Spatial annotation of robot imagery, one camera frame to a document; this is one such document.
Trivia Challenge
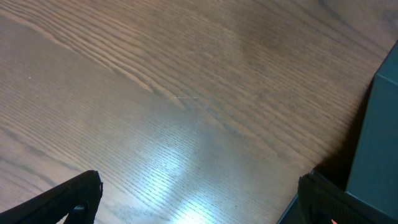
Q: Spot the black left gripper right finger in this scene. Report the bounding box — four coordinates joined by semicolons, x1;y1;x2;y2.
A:
298;172;397;224

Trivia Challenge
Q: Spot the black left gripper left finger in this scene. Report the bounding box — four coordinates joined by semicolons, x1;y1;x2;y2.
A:
1;170;103;224

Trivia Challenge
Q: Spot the black gift box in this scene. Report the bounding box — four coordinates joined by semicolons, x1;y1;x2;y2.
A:
278;45;397;223

